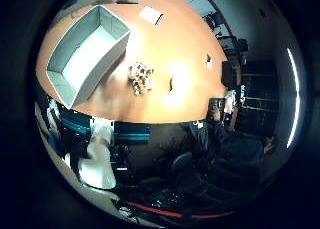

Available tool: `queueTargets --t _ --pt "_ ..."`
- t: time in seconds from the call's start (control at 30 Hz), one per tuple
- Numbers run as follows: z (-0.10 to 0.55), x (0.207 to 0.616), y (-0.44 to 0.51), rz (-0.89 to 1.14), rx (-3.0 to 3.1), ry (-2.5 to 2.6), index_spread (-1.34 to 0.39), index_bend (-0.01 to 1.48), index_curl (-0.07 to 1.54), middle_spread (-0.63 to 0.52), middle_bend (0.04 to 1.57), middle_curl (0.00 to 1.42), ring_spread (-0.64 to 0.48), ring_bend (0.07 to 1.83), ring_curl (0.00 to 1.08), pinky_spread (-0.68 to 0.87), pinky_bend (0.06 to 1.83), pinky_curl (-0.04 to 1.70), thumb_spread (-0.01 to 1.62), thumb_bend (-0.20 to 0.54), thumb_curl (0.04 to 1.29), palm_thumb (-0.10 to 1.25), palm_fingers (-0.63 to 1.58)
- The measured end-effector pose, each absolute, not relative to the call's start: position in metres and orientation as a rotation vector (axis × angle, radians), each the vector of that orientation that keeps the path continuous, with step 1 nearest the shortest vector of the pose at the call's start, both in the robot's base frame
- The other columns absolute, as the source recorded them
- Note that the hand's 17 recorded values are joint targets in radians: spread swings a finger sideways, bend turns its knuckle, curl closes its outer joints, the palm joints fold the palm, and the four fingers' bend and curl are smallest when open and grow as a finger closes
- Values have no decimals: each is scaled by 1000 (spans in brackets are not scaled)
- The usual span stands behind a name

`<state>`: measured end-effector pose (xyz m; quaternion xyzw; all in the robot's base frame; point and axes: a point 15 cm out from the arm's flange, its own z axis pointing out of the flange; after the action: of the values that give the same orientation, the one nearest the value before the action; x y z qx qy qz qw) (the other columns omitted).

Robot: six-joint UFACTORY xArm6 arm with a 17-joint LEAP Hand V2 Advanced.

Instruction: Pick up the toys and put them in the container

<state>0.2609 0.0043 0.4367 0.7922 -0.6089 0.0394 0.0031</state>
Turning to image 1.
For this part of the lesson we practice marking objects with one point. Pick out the brown white plush dog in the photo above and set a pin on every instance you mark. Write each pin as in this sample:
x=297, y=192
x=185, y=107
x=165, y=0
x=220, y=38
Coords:
x=140, y=78

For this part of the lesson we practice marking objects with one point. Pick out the grey fabric container box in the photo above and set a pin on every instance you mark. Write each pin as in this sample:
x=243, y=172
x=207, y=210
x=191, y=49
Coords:
x=88, y=55

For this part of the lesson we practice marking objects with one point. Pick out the blue striped panel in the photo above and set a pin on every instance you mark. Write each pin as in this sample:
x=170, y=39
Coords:
x=131, y=132

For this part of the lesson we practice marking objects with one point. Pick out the dark office chair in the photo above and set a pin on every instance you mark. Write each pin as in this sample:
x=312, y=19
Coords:
x=181, y=162

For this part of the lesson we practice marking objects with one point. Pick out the small black strip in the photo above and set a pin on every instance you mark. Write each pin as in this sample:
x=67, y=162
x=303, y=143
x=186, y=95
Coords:
x=170, y=85

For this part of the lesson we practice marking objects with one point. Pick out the person in dark clothes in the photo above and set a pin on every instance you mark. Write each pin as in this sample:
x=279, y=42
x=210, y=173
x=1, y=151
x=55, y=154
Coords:
x=233, y=145

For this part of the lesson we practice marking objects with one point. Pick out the small black white tag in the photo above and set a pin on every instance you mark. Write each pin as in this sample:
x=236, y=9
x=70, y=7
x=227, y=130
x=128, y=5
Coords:
x=209, y=61

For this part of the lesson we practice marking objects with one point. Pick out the white paper sheet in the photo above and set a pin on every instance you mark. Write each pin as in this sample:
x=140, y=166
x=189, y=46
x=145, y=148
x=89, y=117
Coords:
x=151, y=14

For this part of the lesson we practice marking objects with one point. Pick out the black monitor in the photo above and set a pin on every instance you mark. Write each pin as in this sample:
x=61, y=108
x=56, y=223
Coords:
x=229, y=74

